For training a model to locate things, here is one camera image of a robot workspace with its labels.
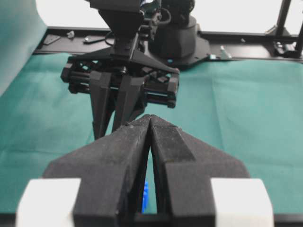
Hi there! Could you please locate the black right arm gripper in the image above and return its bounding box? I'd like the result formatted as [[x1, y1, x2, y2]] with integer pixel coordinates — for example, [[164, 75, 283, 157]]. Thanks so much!
[[61, 48, 179, 140]]

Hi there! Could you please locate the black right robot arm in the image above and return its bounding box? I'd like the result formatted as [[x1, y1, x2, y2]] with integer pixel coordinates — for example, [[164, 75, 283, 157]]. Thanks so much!
[[44, 0, 250, 227]]

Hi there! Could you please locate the blue plastic gear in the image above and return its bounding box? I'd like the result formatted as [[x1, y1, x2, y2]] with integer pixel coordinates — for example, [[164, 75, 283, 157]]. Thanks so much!
[[142, 180, 149, 213]]

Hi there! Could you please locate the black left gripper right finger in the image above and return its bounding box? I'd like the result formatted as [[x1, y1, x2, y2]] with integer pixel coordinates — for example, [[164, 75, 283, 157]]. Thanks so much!
[[151, 115, 250, 227]]

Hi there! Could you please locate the silver metal corner bracket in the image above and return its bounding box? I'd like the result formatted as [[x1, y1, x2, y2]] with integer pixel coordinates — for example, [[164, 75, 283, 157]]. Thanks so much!
[[220, 45, 232, 60]]

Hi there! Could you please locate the black vertical frame post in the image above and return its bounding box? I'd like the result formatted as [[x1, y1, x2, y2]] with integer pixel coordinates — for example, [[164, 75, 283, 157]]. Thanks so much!
[[267, 0, 303, 59]]

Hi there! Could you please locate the green table cloth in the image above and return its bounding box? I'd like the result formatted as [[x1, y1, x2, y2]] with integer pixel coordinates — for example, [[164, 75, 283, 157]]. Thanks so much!
[[0, 0, 303, 213]]

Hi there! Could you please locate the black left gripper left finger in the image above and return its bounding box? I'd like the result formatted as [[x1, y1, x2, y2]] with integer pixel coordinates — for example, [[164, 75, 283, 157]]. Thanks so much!
[[43, 115, 151, 227]]

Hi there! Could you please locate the black aluminium frame rail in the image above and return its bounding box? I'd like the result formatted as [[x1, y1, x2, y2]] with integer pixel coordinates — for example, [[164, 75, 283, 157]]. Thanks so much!
[[34, 27, 303, 63]]

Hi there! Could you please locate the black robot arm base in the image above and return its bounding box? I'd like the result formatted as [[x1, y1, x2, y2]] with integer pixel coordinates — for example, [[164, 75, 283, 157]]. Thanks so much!
[[148, 0, 211, 69]]

